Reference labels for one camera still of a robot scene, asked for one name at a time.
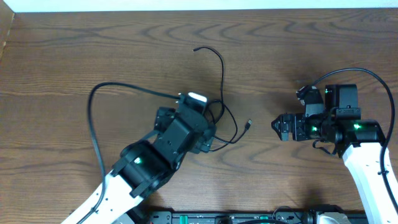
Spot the left camera black cable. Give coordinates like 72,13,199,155
76,82,181,224

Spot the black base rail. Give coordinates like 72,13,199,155
124,205,368,224

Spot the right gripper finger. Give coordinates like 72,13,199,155
271,113,294,128
273,126,292,141

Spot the camera black cable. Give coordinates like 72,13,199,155
310,67,398,215
76,82,181,224

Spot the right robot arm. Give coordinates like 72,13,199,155
271,84,397,223

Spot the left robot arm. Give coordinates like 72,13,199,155
64,105,215,223

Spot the black USB cable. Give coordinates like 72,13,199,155
192,46,252,153

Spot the right camera black cable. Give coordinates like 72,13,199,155
310,67,398,215

